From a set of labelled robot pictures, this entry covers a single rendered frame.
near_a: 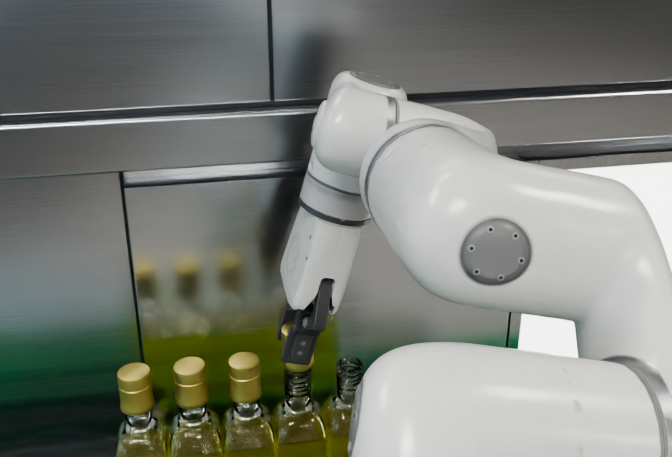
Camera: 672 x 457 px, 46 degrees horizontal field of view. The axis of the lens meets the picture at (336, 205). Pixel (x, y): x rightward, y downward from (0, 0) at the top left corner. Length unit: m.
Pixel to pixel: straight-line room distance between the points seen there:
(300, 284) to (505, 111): 0.34
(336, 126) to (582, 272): 0.28
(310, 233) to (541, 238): 0.38
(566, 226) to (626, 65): 0.62
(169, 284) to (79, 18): 0.31
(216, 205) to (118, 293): 0.17
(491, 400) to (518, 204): 0.11
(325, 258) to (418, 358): 0.40
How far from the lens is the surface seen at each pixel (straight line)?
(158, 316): 0.97
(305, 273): 0.76
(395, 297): 0.99
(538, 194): 0.42
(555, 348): 1.13
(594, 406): 0.38
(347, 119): 0.64
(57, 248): 0.96
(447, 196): 0.41
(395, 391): 0.35
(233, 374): 0.85
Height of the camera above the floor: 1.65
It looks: 24 degrees down
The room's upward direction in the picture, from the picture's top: straight up
